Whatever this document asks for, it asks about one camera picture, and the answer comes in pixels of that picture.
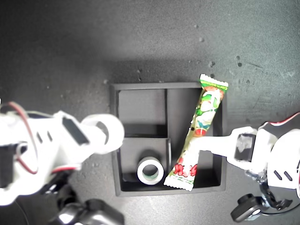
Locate red wire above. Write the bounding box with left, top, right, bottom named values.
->
left=50, top=165, right=82, bottom=174
left=7, top=102, right=39, bottom=175
left=266, top=112, right=300, bottom=127

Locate black tray with wells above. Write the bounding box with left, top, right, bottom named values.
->
left=109, top=82, right=228, bottom=197

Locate white tape roll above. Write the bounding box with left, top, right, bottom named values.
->
left=81, top=112, right=125, bottom=156
left=136, top=151, right=165, bottom=186

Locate small black camera box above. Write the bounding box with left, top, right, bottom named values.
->
left=56, top=198, right=125, bottom=225
left=231, top=193, right=263, bottom=223

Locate green red snack bar wrapper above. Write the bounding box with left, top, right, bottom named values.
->
left=163, top=73, right=229, bottom=192

